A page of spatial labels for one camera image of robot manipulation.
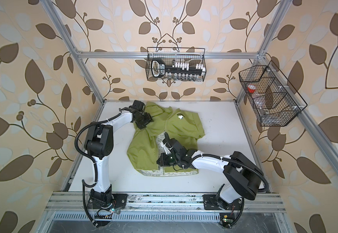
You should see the aluminium frame left post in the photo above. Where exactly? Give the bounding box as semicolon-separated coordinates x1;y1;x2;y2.
40;0;105;103

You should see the aluminium frame right post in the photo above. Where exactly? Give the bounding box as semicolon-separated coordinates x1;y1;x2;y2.
234;0;292;105

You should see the aluminium frame post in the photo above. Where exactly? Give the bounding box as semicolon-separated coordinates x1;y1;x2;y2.
234;0;292;105
40;0;105;103

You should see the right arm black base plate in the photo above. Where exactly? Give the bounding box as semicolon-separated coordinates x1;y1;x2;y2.
203;194;244;211

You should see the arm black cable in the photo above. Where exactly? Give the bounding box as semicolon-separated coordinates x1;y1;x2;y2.
81;179;113;228
219;197;245;228

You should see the black wire basket wall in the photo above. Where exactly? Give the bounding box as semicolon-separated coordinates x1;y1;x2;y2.
239;61;308;127
144;46;207;82

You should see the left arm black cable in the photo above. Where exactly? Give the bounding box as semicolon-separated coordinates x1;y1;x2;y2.
81;179;113;228

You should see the black wire basket back wall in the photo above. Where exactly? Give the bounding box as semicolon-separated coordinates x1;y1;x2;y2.
144;46;207;82

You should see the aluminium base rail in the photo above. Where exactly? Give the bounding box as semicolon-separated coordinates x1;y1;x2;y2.
45;192;286;213

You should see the aluminium frame back crossbar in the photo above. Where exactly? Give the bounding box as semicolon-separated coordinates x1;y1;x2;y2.
76;51;259;59

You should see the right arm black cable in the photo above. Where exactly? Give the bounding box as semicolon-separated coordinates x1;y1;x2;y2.
219;197;245;228

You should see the black tool set in basket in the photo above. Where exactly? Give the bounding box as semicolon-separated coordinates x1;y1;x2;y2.
148;58;207;82

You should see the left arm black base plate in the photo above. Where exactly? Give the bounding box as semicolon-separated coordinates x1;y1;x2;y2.
86;193;128;209

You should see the red-capped item in basket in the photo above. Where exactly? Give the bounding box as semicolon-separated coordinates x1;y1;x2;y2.
247;84;257;94

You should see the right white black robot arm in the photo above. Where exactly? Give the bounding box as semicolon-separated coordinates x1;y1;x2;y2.
156;134;269;210

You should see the black wire basket right wall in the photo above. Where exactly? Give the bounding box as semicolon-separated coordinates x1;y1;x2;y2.
239;61;308;127

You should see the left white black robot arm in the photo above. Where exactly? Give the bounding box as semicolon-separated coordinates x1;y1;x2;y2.
74;100;153;208

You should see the green zip-up hooded jacket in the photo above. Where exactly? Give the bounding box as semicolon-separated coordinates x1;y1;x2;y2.
127;102;205;177

